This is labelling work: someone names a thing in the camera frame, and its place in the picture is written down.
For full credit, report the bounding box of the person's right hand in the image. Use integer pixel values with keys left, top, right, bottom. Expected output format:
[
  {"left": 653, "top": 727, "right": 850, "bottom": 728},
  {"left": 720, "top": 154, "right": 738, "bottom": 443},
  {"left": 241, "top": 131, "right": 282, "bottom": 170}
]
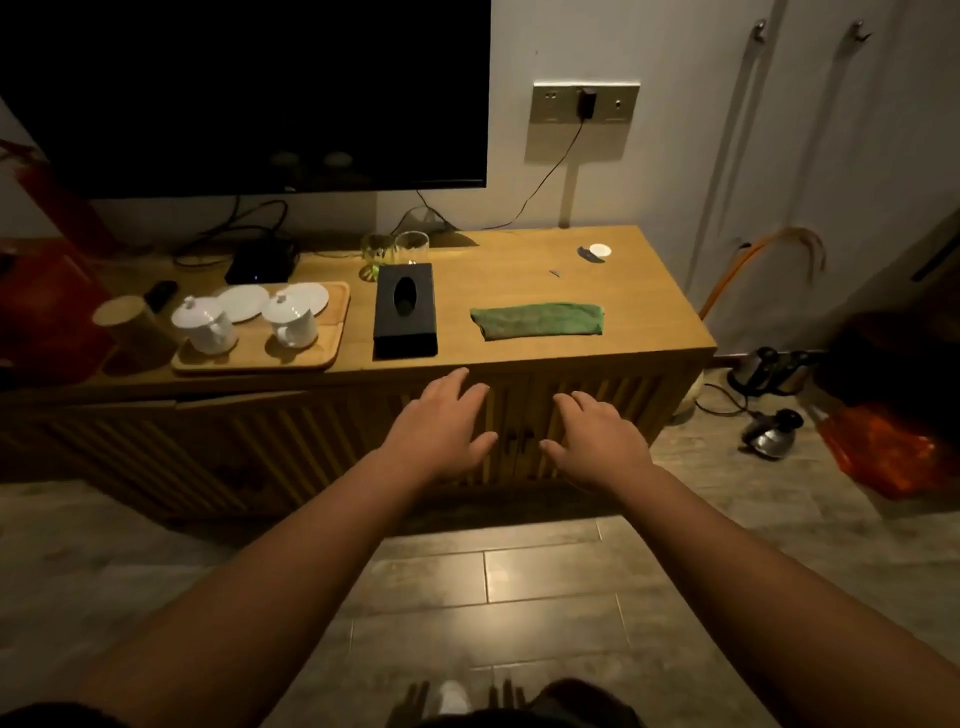
[{"left": 538, "top": 391, "right": 655, "bottom": 496}]

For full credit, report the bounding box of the person's left hand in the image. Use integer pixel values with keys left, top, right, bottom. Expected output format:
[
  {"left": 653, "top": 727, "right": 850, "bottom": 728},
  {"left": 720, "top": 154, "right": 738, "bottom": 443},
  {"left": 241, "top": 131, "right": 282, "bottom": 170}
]
[{"left": 377, "top": 367, "right": 500, "bottom": 485}]

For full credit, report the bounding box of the green cloth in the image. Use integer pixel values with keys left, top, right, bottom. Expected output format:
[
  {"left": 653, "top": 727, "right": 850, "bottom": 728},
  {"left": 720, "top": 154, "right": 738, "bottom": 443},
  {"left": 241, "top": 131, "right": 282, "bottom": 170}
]
[{"left": 469, "top": 301, "right": 606, "bottom": 343}]

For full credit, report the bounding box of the person's right forearm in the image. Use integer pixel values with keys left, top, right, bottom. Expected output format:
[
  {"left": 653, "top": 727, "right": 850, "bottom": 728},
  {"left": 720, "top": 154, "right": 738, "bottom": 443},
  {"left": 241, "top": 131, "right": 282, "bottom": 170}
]
[{"left": 614, "top": 464, "right": 960, "bottom": 728}]

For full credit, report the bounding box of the person's left forearm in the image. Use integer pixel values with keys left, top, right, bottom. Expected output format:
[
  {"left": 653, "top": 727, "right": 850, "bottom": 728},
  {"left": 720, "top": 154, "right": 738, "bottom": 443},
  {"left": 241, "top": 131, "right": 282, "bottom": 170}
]
[{"left": 74, "top": 449, "right": 444, "bottom": 728}]

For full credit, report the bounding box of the person's right leg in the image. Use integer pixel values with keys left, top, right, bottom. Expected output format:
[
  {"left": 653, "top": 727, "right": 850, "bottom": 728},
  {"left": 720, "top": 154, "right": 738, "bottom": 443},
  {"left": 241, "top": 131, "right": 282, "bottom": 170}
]
[{"left": 517, "top": 678, "right": 646, "bottom": 728}]

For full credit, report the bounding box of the black tissue box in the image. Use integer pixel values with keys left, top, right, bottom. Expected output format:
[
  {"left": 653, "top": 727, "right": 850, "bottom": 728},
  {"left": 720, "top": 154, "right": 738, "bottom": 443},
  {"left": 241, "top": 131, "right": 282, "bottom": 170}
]
[{"left": 372, "top": 262, "right": 440, "bottom": 362}]

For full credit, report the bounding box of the steel kettle with black lid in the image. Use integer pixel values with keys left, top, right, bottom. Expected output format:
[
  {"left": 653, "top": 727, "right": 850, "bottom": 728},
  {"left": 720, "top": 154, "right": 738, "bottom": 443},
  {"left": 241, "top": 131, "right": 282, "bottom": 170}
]
[
  {"left": 776, "top": 350, "right": 823, "bottom": 395},
  {"left": 727, "top": 346, "right": 781, "bottom": 397},
  {"left": 738, "top": 408, "right": 805, "bottom": 460}
]

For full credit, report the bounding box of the wooden slatted cabinet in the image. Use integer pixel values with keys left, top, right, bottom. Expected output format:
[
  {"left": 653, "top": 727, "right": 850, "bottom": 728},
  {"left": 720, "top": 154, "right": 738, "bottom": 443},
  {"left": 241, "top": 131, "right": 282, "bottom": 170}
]
[{"left": 0, "top": 224, "right": 718, "bottom": 526}]

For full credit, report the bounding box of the white lidded cup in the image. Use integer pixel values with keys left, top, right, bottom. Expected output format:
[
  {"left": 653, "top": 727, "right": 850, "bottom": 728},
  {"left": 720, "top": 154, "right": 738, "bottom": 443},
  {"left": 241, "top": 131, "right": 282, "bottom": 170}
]
[
  {"left": 260, "top": 292, "right": 322, "bottom": 351},
  {"left": 170, "top": 294, "right": 240, "bottom": 356}
]

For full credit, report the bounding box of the white saucer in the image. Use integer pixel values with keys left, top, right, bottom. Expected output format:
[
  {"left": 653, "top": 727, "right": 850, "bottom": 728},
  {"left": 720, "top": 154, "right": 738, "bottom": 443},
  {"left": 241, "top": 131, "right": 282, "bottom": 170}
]
[
  {"left": 281, "top": 281, "right": 331, "bottom": 318},
  {"left": 215, "top": 284, "right": 271, "bottom": 325}
]

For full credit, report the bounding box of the green tinted glass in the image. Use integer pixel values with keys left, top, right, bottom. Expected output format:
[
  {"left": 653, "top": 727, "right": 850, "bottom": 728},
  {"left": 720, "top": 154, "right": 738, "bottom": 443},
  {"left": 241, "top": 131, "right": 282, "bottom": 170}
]
[{"left": 359, "top": 233, "right": 397, "bottom": 284}]

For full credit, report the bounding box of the wooden tray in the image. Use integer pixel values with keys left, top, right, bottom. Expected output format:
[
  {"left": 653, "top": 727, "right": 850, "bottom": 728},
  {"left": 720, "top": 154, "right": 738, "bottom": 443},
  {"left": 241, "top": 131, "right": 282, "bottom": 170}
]
[{"left": 170, "top": 281, "right": 352, "bottom": 376}]

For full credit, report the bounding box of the black set-top box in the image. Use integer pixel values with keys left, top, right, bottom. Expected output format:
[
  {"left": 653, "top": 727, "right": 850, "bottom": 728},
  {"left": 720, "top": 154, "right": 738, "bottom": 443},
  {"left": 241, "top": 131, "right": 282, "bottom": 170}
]
[{"left": 223, "top": 238, "right": 300, "bottom": 287}]

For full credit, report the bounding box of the orange plastic bag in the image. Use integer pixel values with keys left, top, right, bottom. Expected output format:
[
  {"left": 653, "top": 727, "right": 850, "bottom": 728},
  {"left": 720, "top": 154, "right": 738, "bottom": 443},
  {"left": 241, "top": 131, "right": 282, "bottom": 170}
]
[{"left": 815, "top": 401, "right": 960, "bottom": 502}]

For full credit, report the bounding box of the dark bag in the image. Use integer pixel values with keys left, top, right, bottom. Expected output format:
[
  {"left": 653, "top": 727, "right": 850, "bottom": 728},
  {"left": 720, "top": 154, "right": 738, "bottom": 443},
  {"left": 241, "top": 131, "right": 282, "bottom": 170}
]
[{"left": 813, "top": 209, "right": 960, "bottom": 429}]

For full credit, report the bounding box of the black remote control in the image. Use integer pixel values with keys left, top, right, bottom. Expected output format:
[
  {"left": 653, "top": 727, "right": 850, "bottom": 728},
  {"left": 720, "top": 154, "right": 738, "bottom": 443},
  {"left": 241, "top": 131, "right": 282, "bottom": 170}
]
[{"left": 142, "top": 279, "right": 181, "bottom": 315}]

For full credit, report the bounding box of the wooden canister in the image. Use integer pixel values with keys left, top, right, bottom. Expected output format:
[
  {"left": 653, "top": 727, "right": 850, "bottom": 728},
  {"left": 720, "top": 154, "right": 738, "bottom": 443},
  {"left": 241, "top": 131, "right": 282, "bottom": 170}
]
[{"left": 91, "top": 294, "right": 181, "bottom": 369}]

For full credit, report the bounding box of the black flat television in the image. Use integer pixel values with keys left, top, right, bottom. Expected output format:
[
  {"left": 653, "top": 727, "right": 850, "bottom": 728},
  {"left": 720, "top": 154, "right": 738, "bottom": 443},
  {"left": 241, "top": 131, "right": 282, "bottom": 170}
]
[{"left": 0, "top": 0, "right": 493, "bottom": 201}]

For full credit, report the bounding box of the red bag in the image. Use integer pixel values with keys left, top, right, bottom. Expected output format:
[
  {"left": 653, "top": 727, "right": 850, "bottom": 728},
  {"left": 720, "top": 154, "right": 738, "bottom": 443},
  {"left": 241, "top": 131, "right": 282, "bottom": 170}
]
[{"left": 0, "top": 238, "right": 115, "bottom": 388}]

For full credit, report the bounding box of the black kettle power cable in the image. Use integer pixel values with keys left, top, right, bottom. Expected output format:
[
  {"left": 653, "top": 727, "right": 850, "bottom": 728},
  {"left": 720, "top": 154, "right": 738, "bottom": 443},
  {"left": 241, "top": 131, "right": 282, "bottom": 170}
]
[{"left": 693, "top": 382, "right": 751, "bottom": 418}]

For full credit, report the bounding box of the black television cable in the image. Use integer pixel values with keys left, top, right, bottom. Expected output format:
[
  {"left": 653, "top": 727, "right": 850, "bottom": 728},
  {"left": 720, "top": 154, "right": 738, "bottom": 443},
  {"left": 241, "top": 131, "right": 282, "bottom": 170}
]
[
  {"left": 389, "top": 189, "right": 460, "bottom": 235},
  {"left": 173, "top": 196, "right": 291, "bottom": 268}
]

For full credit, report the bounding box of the thin black charger cable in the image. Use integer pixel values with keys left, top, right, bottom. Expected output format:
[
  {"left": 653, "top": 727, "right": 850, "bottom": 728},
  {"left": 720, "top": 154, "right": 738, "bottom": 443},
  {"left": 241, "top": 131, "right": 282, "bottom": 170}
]
[{"left": 479, "top": 118, "right": 588, "bottom": 232}]

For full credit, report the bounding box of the brass wall socket plate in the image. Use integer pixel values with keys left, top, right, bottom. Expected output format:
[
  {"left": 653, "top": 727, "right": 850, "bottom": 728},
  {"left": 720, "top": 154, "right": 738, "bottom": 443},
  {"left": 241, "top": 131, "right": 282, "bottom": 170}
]
[{"left": 530, "top": 82, "right": 642, "bottom": 127}]

